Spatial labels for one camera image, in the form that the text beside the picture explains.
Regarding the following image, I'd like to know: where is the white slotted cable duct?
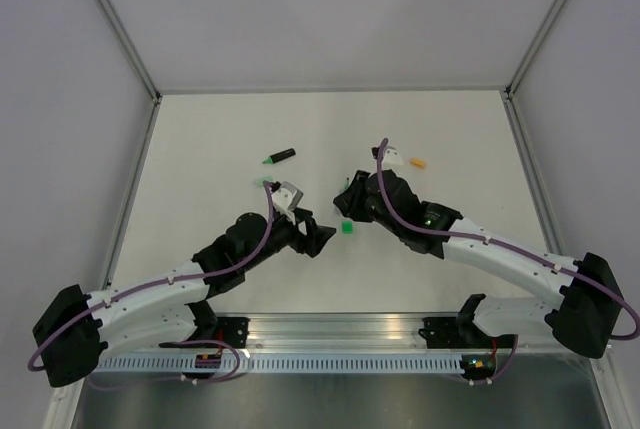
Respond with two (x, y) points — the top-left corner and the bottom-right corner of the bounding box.
(96, 353), (464, 375)

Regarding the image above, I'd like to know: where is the left aluminium frame post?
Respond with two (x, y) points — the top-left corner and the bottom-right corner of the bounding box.
(94, 0), (161, 103)

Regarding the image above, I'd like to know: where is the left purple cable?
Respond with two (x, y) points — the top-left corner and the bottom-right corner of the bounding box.
(27, 181), (281, 373)

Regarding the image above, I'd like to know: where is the right aluminium frame post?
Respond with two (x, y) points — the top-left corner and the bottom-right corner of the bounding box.
(504, 0), (569, 100)

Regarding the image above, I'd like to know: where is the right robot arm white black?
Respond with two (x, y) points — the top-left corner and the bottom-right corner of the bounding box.
(333, 170), (623, 359)

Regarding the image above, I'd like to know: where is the black green highlighter pen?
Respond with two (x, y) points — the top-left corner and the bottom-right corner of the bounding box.
(262, 148), (296, 165)

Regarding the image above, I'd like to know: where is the black mounting plate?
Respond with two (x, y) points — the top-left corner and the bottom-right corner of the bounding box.
(213, 316), (250, 349)
(418, 316), (515, 349)

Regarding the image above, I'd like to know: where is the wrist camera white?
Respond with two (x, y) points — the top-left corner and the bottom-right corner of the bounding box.
(271, 181), (304, 214)
(371, 146), (404, 168)

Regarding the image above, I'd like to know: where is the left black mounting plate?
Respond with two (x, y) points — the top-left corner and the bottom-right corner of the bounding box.
(213, 316), (250, 349)

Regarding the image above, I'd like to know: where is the bright green marker cap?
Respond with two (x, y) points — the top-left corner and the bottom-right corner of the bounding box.
(341, 221), (354, 235)

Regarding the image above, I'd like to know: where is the aluminium frame post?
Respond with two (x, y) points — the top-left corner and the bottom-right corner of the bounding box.
(94, 0), (161, 103)
(504, 0), (569, 100)

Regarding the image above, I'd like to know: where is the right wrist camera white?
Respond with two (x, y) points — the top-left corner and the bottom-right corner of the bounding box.
(371, 146), (404, 168)

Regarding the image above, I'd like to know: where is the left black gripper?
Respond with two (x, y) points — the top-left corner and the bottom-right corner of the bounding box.
(242, 207), (336, 271)

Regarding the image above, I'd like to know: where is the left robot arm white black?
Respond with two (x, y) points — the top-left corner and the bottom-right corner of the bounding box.
(28, 209), (336, 388)

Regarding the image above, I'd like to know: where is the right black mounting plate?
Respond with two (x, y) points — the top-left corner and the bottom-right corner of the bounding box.
(418, 316), (515, 349)

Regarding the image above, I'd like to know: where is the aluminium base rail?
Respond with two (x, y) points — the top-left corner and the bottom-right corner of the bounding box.
(74, 312), (614, 350)

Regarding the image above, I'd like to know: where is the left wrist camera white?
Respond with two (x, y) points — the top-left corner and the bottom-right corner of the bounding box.
(271, 181), (304, 214)

